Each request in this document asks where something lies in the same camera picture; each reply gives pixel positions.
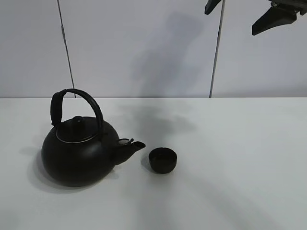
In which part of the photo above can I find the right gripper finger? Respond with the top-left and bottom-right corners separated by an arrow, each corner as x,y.
204,0 -> 220,15

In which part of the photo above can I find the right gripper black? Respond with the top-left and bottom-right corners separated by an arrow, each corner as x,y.
251,0 -> 307,35

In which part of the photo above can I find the small black teacup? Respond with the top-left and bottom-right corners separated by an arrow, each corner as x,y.
148,147 -> 177,174

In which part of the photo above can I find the black round teapot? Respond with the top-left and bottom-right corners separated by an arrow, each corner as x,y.
41,89 -> 146,187

